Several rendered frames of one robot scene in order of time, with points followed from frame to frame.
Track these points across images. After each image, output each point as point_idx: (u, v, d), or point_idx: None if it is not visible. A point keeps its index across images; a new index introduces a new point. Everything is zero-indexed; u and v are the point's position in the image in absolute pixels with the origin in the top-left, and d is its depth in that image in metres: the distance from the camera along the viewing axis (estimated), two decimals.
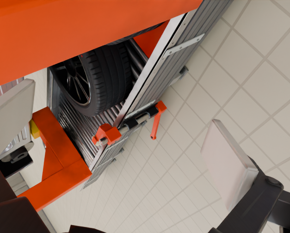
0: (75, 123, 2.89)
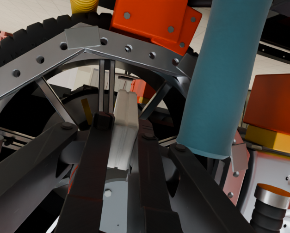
0: None
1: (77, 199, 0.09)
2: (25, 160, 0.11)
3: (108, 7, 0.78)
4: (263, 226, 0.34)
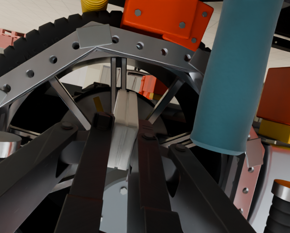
0: None
1: (77, 199, 0.09)
2: (25, 160, 0.11)
3: (118, 4, 0.78)
4: (281, 223, 0.33)
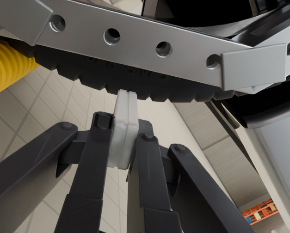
0: None
1: (77, 199, 0.09)
2: (25, 160, 0.11)
3: None
4: None
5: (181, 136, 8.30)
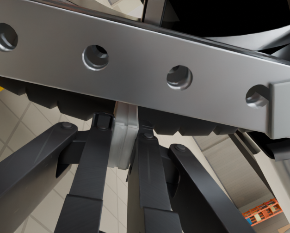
0: None
1: (77, 199, 0.09)
2: (25, 160, 0.11)
3: None
4: None
5: (181, 138, 8.21)
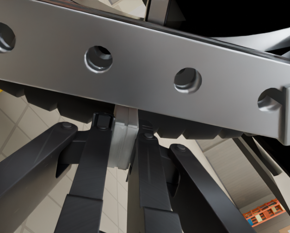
0: None
1: (77, 199, 0.09)
2: (25, 160, 0.11)
3: None
4: None
5: None
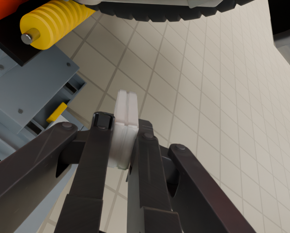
0: None
1: (77, 199, 0.09)
2: (25, 160, 0.11)
3: None
4: None
5: None
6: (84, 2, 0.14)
